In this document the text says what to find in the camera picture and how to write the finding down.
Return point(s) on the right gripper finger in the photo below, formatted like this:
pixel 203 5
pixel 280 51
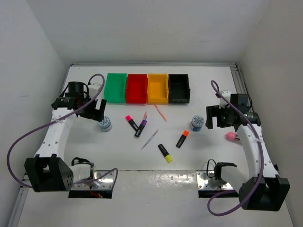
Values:
pixel 221 122
pixel 211 112

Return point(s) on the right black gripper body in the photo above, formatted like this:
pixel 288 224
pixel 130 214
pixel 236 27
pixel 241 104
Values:
pixel 225 112

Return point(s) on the metal base plate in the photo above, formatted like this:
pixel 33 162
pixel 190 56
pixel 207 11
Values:
pixel 102 184
pixel 206 182

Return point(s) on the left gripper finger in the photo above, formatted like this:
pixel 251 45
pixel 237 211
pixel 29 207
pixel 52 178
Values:
pixel 95 115
pixel 101 110

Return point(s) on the pink cap black highlighter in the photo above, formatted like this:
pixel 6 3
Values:
pixel 131 122

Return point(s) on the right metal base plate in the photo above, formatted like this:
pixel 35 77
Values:
pixel 206 182

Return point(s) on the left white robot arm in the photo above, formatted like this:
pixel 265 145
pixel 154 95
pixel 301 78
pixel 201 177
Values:
pixel 47 171

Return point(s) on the black plastic bin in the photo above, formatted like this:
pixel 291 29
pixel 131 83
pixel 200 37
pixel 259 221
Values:
pixel 179 89

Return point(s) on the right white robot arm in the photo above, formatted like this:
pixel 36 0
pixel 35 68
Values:
pixel 262 188

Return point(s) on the yellow plastic bin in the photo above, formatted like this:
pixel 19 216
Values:
pixel 157 89

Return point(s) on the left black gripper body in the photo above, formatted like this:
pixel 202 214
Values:
pixel 90 108

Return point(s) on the yellow cap black highlighter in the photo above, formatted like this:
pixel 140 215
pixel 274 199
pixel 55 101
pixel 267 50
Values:
pixel 165 153

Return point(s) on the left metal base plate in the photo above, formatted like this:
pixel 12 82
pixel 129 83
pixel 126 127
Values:
pixel 102 184

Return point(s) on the purple cap black highlighter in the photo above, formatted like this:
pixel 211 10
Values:
pixel 140 128

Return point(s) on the green plastic bin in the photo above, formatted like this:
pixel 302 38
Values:
pixel 115 87

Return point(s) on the pink capped tube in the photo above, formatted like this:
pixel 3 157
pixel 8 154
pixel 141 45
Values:
pixel 233 137

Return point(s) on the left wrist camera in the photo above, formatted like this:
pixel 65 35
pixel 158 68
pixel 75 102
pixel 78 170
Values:
pixel 93 89

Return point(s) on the orange pen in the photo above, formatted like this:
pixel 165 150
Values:
pixel 160 112

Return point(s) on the clear grey pen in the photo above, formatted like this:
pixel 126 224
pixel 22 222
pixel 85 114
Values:
pixel 146 143

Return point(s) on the orange cap black highlighter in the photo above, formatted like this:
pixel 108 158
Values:
pixel 182 139

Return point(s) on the red plastic bin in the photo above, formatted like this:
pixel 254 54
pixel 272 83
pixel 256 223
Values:
pixel 136 89

